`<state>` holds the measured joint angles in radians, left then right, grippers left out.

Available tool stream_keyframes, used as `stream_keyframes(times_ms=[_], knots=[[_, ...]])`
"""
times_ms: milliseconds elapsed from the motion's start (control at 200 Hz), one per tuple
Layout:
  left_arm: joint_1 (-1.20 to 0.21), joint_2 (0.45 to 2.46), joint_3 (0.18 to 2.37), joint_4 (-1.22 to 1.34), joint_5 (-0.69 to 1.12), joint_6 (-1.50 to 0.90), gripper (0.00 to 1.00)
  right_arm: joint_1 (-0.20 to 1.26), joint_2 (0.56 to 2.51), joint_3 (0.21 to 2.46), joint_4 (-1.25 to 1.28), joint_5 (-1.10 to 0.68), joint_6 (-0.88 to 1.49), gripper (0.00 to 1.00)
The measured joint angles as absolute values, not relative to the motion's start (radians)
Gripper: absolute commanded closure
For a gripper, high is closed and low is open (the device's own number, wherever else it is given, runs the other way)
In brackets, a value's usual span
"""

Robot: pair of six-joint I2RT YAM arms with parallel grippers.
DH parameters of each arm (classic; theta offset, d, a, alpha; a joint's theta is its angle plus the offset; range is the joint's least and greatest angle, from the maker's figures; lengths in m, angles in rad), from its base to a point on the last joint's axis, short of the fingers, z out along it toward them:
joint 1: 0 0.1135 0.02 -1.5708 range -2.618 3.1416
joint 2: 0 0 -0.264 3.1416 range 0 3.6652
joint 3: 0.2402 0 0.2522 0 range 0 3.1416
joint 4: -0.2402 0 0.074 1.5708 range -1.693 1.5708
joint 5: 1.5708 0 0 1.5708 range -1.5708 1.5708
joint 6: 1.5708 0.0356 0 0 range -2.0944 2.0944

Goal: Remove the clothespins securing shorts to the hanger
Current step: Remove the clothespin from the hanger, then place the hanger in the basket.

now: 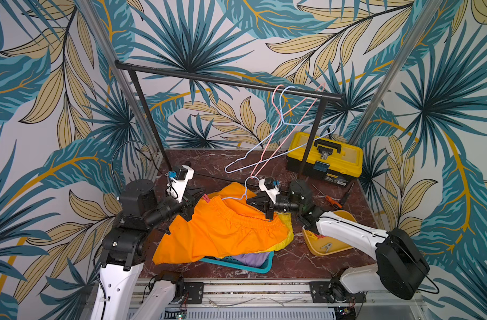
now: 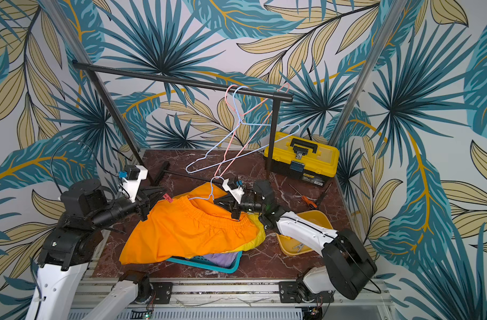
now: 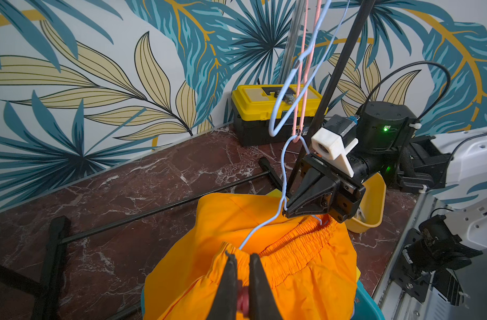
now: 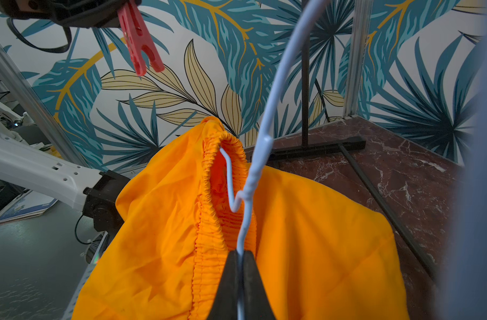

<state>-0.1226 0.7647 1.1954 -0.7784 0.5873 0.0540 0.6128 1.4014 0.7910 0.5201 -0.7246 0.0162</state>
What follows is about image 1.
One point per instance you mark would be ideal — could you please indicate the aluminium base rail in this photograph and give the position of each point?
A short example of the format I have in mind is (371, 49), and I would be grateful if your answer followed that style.
(247, 299)

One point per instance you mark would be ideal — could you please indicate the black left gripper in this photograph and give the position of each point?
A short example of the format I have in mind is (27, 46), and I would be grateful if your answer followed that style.
(189, 202)

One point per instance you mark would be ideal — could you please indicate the pink wire hanger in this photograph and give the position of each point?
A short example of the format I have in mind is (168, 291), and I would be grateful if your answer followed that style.
(281, 122)

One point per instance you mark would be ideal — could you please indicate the silver metal clothespin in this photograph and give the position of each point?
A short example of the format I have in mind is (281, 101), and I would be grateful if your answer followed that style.
(326, 248)

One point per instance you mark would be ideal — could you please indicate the teal plastic basket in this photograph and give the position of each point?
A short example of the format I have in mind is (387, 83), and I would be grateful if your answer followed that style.
(233, 263)

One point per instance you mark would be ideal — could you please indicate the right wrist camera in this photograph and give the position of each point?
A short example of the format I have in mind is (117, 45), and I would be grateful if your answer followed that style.
(271, 187)

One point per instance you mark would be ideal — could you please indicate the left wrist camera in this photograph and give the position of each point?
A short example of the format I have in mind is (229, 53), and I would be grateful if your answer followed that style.
(177, 180)

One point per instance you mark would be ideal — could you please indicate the orange handled screwdriver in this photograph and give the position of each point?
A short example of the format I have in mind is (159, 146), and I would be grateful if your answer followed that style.
(333, 202)

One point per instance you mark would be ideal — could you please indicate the orange shorts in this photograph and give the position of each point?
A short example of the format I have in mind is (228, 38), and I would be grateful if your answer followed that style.
(222, 228)

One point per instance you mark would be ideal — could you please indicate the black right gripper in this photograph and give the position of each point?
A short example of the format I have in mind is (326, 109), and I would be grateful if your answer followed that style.
(269, 206)

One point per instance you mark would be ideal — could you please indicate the yellow black plastic toolbox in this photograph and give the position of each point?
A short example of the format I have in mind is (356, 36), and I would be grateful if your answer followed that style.
(332, 161)

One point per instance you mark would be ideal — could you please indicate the yellow plastic tray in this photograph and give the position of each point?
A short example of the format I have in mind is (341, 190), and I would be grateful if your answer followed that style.
(315, 241)

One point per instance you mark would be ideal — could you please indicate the blue wire hanger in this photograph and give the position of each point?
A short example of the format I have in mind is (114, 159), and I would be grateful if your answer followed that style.
(239, 191)

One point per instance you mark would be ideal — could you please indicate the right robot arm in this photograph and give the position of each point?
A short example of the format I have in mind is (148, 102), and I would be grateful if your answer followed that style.
(399, 267)

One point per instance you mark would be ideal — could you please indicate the black clothes rack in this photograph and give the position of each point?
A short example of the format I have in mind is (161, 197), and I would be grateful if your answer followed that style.
(323, 98)

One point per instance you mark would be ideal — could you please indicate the purple shorts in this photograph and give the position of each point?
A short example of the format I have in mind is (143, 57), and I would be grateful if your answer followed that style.
(255, 260)

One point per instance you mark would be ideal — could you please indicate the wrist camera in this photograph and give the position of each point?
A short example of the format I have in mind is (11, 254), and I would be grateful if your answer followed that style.
(177, 180)
(271, 187)

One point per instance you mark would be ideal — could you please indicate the black handled screwdriver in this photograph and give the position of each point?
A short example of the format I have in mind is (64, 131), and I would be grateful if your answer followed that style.
(347, 194)

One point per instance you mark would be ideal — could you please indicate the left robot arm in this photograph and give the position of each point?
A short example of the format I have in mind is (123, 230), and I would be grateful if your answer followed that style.
(127, 246)

